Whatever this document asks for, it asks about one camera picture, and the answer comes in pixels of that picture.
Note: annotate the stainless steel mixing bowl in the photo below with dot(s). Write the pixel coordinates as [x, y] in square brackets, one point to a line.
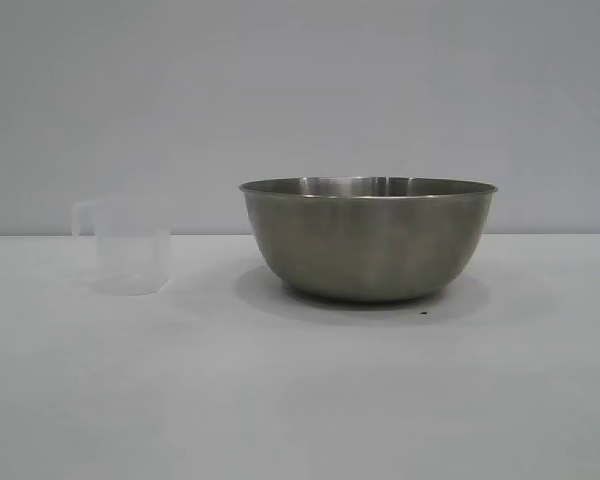
[367, 240]

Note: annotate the clear plastic measuring cup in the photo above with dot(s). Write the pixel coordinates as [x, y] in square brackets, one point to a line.
[130, 250]

